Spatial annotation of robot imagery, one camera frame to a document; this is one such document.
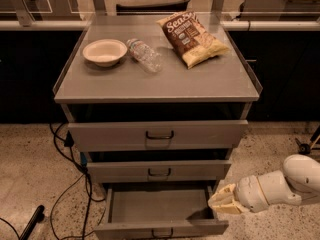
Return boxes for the grey open bottom drawer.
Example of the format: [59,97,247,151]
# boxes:
[95,182,228,240]

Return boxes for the black pole on floor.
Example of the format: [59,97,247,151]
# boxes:
[19,205,45,240]

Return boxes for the grey top drawer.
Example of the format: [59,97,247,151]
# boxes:
[68,120,248,152]

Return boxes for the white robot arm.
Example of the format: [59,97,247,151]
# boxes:
[208,154,320,214]

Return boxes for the grey metal drawer cabinet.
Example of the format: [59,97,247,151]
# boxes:
[52,13,263,240]

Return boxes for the white horizontal rail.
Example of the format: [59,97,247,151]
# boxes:
[0,21,320,31]

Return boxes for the clear plastic water bottle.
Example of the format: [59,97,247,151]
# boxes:
[126,38,162,74]

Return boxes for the black floor cables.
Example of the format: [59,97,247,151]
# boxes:
[49,122,107,240]

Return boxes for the black chair back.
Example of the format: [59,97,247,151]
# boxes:
[116,0,191,15]

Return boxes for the grey middle drawer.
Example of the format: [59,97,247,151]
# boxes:
[87,160,231,183]

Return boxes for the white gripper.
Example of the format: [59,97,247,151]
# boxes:
[208,175,269,215]

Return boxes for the brown and yellow chip bag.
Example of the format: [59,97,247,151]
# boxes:
[157,11,229,69]

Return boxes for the white paper bowl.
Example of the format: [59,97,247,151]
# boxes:
[82,39,127,67]

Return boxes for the black caster wheel base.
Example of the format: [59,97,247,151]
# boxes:
[295,125,320,155]

